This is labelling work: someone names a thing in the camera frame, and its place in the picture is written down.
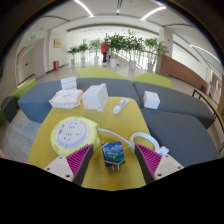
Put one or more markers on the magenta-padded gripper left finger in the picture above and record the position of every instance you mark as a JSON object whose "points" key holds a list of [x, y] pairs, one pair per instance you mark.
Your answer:
{"points": [[78, 161]]}

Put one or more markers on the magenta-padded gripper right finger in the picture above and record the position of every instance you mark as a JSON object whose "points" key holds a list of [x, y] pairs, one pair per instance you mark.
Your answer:
{"points": [[150, 160]]}

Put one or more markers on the dark blue-labelled charger block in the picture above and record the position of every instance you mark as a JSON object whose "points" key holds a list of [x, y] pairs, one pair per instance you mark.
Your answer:
{"points": [[113, 153]]}

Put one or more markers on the round yellow-green power strip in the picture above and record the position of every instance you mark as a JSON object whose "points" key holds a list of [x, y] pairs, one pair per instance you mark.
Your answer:
{"points": [[71, 133]]}

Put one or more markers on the small white cube box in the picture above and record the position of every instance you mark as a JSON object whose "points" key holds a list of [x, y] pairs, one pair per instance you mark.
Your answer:
{"points": [[151, 100]]}

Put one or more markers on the small white tube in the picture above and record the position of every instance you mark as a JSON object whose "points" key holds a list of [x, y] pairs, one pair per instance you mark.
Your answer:
{"points": [[120, 106]]}

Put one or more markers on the large white box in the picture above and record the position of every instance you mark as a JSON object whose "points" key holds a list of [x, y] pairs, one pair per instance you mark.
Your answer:
{"points": [[95, 97]]}

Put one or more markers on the long grey ottoman sofa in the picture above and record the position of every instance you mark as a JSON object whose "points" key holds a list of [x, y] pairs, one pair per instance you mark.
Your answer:
{"points": [[36, 100]]}

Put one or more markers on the stacked white packs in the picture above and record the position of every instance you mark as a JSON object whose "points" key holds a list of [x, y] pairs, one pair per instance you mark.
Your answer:
{"points": [[68, 83]]}

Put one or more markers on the green ottoman sofa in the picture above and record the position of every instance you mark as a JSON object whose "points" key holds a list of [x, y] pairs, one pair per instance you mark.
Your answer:
{"points": [[151, 80], [98, 72]]}

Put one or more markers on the dark grey cube stool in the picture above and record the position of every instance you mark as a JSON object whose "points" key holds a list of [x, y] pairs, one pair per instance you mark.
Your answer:
{"points": [[9, 108]]}

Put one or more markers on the green bench seat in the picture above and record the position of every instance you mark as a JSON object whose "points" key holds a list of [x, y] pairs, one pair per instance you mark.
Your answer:
{"points": [[25, 88]]}

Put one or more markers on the red bin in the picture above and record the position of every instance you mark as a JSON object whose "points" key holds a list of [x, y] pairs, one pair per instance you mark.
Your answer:
{"points": [[56, 65]]}

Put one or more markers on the person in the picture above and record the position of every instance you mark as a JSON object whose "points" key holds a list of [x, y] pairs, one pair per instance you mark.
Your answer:
{"points": [[104, 48]]}

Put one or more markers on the group of potted plants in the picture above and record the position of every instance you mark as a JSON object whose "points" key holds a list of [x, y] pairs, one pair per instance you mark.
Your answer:
{"points": [[130, 43]]}

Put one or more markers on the green exit sign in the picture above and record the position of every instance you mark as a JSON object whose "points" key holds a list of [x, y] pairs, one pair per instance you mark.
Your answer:
{"points": [[33, 37]]}

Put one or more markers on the ceiling strip lights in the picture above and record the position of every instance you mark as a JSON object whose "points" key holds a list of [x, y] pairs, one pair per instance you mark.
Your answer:
{"points": [[85, 8]]}

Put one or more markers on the wooden bench with black frame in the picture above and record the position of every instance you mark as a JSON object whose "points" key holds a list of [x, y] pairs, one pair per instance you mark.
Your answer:
{"points": [[204, 94]]}

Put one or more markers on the framed wall picture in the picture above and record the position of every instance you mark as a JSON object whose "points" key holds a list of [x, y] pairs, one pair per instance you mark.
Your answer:
{"points": [[57, 43]]}

